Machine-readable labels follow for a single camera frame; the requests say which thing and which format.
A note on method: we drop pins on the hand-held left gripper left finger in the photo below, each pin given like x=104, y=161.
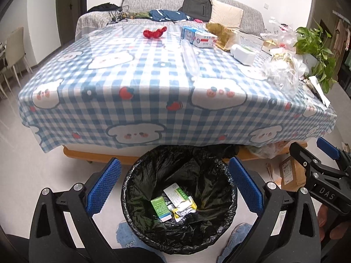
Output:
x=104, y=189

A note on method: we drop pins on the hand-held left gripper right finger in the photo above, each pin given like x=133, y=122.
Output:
x=245, y=189

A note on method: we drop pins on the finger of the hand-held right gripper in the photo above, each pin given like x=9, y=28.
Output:
x=327, y=145
x=299, y=150

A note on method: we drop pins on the trash bin with black bag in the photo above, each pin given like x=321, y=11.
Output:
x=142, y=169

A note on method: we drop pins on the green cardboard box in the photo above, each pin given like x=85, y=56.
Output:
x=160, y=208

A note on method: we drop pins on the yellow snack packet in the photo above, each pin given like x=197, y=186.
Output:
x=186, y=209

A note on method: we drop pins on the white green medicine box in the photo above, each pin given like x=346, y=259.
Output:
x=177, y=196

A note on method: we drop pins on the white plastic bottle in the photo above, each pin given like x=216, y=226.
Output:
x=242, y=54

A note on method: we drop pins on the clear plastic tube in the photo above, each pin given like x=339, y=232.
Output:
x=190, y=57

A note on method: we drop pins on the gold foil bag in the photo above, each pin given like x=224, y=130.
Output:
x=219, y=31

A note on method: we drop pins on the blue white milk carton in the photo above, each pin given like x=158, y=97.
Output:
x=203, y=39

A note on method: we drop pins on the red wrapper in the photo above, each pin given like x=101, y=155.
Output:
x=150, y=33

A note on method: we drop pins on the person's right hand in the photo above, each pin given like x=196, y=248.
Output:
x=337, y=226

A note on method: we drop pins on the greenish plastic bag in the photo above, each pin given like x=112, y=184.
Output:
x=263, y=150

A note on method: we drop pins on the person's right shoe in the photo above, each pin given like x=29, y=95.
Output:
x=237, y=235

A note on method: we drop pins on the person's shoe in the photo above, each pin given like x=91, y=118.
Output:
x=237, y=235
x=124, y=234

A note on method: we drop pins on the person's left shoe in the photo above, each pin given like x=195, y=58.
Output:
x=124, y=234

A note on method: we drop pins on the white paper packet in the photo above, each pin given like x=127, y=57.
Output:
x=319, y=90

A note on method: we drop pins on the person's dark pants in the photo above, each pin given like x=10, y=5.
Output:
x=137, y=256

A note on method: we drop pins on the clear wrapper with gold trim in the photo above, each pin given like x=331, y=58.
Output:
x=279, y=72

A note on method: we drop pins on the blue checkered bear tablecloth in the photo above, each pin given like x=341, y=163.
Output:
x=82, y=109

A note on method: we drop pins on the white plant pot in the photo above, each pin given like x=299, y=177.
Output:
x=309, y=63

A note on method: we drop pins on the green potted plant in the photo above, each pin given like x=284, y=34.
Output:
x=312, y=41

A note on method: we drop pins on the gold and white box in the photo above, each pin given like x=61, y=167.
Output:
x=268, y=46

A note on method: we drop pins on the wooden rack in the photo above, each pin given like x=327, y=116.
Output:
x=342, y=30

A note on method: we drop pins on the clear plastic bag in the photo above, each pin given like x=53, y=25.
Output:
x=282, y=34

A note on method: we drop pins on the beige dining chair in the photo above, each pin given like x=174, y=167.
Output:
x=16, y=46
x=4, y=71

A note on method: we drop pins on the beige cushion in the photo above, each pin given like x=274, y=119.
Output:
x=226, y=13

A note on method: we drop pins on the small pink cloth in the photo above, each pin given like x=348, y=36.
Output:
x=198, y=21

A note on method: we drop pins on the dark grey backpack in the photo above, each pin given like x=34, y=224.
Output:
x=196, y=6

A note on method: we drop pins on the olive patterned cloth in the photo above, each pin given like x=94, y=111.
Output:
x=137, y=15

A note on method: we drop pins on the black cloth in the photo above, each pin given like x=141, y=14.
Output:
x=102, y=7

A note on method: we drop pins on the blue jacket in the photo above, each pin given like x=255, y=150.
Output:
x=164, y=15

